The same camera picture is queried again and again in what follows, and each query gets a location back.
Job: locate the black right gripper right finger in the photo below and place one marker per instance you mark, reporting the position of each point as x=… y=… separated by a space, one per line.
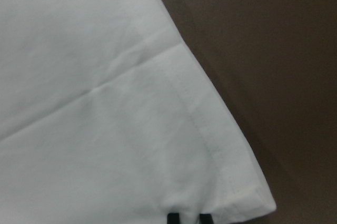
x=205 y=215

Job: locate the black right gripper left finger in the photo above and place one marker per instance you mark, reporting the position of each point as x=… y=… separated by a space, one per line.
x=173 y=215

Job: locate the white long-sleeve printed shirt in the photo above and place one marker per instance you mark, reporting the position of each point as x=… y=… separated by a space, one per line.
x=107 y=117

